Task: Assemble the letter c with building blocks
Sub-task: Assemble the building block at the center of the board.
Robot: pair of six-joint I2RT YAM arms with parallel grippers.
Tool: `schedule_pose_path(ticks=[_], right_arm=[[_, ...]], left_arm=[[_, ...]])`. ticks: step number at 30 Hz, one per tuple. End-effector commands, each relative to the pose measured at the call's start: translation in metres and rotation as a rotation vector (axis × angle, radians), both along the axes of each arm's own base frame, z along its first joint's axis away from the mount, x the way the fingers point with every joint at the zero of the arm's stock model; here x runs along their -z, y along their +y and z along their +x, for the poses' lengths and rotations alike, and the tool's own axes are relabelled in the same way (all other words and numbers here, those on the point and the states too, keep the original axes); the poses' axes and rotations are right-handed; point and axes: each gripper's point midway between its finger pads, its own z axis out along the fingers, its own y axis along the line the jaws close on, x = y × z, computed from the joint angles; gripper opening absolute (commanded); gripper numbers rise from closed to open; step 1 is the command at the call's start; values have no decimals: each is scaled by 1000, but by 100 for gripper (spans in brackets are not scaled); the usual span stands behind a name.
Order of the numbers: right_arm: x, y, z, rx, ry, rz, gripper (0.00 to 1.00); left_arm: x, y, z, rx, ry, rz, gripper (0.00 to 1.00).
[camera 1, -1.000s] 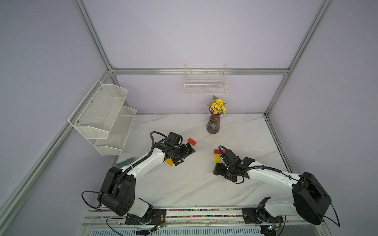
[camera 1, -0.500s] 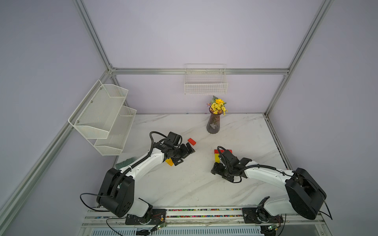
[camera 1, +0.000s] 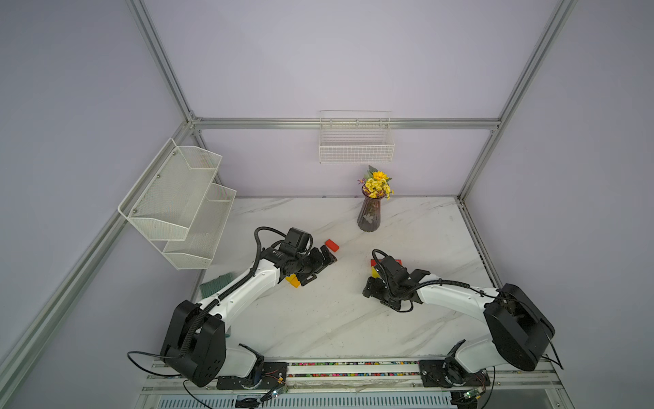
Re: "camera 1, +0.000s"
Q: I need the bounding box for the orange-red block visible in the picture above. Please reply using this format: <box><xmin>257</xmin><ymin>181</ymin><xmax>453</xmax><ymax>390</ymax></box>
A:
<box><xmin>325</xmin><ymin>240</ymin><xmax>340</xmax><ymax>253</ymax></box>

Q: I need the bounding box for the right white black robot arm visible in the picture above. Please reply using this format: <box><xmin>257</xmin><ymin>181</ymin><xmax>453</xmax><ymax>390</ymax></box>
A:
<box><xmin>363</xmin><ymin>249</ymin><xmax>555</xmax><ymax>388</ymax></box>

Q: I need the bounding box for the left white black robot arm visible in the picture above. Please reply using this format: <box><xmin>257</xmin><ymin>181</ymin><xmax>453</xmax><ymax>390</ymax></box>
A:
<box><xmin>159</xmin><ymin>227</ymin><xmax>337</xmax><ymax>388</ymax></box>

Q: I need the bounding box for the orange block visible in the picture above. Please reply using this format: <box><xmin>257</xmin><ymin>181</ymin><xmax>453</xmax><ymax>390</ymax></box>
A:
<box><xmin>285</xmin><ymin>274</ymin><xmax>301</xmax><ymax>288</ymax></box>

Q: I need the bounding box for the dark glass vase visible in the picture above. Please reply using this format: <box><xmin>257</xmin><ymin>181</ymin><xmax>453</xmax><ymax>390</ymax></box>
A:
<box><xmin>357</xmin><ymin>189</ymin><xmax>383</xmax><ymax>233</ymax></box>

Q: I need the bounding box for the yellow flower bouquet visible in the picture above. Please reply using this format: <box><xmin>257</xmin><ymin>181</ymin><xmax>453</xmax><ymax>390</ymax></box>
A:
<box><xmin>358</xmin><ymin>165</ymin><xmax>394</xmax><ymax>199</ymax></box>

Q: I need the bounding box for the green dustpan brush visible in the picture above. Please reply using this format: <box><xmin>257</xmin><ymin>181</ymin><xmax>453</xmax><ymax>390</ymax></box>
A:
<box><xmin>198</xmin><ymin>272</ymin><xmax>237</xmax><ymax>338</ymax></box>

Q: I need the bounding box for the lower white mesh shelf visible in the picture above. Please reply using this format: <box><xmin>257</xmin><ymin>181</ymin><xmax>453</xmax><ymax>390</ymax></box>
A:
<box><xmin>163</xmin><ymin>183</ymin><xmax>237</xmax><ymax>270</ymax></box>

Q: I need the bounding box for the white mesh shelf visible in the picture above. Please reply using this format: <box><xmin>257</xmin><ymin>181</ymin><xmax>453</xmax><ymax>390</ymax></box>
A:
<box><xmin>118</xmin><ymin>139</ymin><xmax>222</xmax><ymax>241</ymax></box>
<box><xmin>163</xmin><ymin>183</ymin><xmax>237</xmax><ymax>270</ymax></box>

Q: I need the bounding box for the upper white mesh shelf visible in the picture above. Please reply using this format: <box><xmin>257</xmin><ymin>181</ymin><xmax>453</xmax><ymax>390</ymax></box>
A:
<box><xmin>118</xmin><ymin>139</ymin><xmax>222</xmax><ymax>241</ymax></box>

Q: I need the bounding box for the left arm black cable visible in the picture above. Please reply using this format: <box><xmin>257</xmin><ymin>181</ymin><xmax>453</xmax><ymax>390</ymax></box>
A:
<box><xmin>126</xmin><ymin>226</ymin><xmax>287</xmax><ymax>409</ymax></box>

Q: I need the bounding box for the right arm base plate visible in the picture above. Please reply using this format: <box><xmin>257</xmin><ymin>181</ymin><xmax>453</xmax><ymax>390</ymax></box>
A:
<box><xmin>418</xmin><ymin>360</ymin><xmax>491</xmax><ymax>389</ymax></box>

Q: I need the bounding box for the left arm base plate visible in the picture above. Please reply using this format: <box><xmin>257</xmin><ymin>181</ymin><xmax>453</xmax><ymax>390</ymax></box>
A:
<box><xmin>216</xmin><ymin>361</ymin><xmax>289</xmax><ymax>390</ymax></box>

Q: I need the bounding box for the white wire wall basket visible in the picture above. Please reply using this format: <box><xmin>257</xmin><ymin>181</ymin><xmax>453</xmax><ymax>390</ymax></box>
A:
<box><xmin>318</xmin><ymin>110</ymin><xmax>395</xmax><ymax>165</ymax></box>

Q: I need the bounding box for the aluminium front rail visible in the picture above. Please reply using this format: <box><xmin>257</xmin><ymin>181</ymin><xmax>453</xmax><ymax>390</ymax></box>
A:
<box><xmin>138</xmin><ymin>354</ymin><xmax>572</xmax><ymax>397</ymax></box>

